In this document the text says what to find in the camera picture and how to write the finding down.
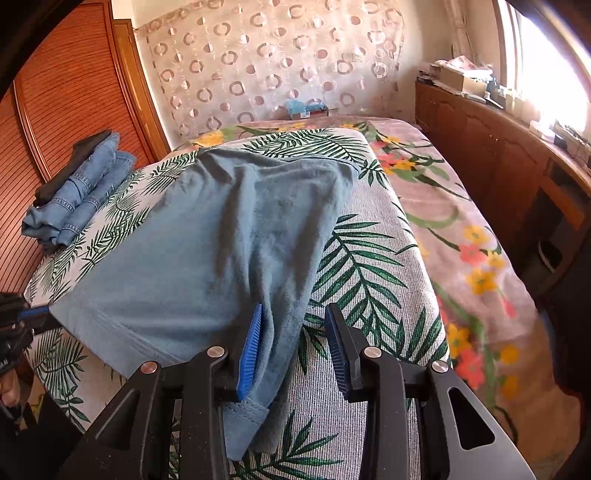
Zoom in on wooden wardrobe doors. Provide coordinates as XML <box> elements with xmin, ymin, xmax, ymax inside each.
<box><xmin>1</xmin><ymin>1</ymin><xmax>170</xmax><ymax>292</ymax></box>

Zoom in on wooden sideboard cabinet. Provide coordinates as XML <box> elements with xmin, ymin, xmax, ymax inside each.
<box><xmin>416</xmin><ymin>82</ymin><xmax>590</xmax><ymax>398</ymax></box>

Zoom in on folded blue denim jeans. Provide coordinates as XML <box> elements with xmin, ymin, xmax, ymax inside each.
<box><xmin>21</xmin><ymin>131</ymin><xmax>136</xmax><ymax>253</ymax></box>

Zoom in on left hand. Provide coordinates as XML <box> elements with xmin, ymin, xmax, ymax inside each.
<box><xmin>0</xmin><ymin>369</ymin><xmax>20</xmax><ymax>408</ymax></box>

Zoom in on cardboard box on cabinet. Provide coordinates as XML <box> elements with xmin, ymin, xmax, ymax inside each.
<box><xmin>433</xmin><ymin>55</ymin><xmax>493</xmax><ymax>97</ymax></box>

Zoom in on blue tissue pack box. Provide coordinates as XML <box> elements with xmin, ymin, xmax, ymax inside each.
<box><xmin>284</xmin><ymin>100</ymin><xmax>329</xmax><ymax>120</ymax></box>

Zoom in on grey-blue pants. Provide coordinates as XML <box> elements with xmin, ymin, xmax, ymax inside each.
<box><xmin>50</xmin><ymin>148</ymin><xmax>358</xmax><ymax>460</ymax></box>

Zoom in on folded dark grey garment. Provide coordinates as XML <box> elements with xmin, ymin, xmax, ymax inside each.
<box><xmin>33</xmin><ymin>129</ymin><xmax>111</xmax><ymax>207</ymax></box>

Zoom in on white circle-pattern curtain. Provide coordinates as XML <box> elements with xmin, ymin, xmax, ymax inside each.
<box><xmin>136</xmin><ymin>1</ymin><xmax>405</xmax><ymax>140</ymax></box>

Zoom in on palm leaf print blanket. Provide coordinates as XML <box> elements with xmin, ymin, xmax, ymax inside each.
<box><xmin>25</xmin><ymin>127</ymin><xmax>449</xmax><ymax>479</ymax></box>

